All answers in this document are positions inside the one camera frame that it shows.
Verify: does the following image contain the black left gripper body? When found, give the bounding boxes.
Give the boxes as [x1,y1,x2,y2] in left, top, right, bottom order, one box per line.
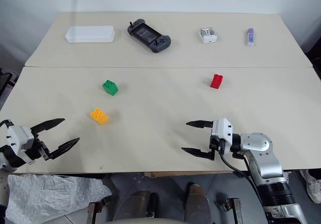
[24,132,50,161]

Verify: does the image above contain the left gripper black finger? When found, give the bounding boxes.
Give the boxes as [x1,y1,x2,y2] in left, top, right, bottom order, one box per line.
[47,137,81,161]
[30,118,66,137]

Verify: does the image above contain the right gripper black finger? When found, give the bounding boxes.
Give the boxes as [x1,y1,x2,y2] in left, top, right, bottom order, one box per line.
[186,120,214,130]
[181,147,216,162]

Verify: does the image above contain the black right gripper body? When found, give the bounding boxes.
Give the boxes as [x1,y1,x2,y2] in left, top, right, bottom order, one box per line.
[208,136,225,157]

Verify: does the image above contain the red toy brick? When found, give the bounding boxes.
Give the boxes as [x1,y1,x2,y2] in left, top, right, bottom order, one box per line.
[210,74,224,89]

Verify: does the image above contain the yellow toy brick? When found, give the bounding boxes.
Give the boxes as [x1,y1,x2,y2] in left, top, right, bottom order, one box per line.
[90,108,110,126]

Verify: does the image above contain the green toy brick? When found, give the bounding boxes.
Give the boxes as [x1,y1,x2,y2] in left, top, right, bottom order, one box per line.
[101,79,119,96]

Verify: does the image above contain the crumpled white plastic sheet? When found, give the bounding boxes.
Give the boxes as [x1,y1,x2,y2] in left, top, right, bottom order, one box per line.
[4,173,113,224]

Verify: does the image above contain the dark rounded brown shape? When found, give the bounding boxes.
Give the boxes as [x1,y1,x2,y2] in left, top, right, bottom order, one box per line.
[185,182,212,224]
[129,189,152,220]

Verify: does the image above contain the black framed object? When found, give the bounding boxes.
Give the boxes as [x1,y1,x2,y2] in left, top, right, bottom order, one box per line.
[0,69,16,97]

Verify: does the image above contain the small white square box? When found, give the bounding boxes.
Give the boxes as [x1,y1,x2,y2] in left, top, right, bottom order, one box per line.
[199,27,218,44]

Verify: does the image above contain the white rectangular plastic tray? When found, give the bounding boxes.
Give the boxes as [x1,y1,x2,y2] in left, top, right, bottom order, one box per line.
[65,25,116,44]

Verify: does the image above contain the purple and white stick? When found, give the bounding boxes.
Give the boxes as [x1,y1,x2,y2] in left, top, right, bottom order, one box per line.
[245,28,256,47]

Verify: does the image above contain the white sneaker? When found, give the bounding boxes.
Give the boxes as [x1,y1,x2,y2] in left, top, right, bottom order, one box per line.
[299,169,321,204]

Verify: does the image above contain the dark grey handheld game controller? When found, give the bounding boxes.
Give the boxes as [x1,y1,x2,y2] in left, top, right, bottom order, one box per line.
[126,19,172,54]

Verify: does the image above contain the dark black object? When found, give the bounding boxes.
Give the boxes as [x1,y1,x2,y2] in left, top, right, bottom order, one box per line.
[306,44,321,81]

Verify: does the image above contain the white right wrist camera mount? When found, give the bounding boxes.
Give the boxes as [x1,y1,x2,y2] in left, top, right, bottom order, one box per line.
[211,118,234,155]

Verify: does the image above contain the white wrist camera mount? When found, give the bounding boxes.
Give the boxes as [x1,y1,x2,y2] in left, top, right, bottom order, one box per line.
[7,125,35,164]
[211,118,234,155]

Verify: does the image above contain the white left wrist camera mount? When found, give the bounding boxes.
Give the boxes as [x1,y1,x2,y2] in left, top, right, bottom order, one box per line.
[7,125,35,164]

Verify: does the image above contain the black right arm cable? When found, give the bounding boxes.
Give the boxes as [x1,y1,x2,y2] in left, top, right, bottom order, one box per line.
[219,153,268,211]

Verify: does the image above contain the rusty metal table bracket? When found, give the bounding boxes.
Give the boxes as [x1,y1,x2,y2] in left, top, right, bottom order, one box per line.
[217,197,242,224]
[87,198,109,224]

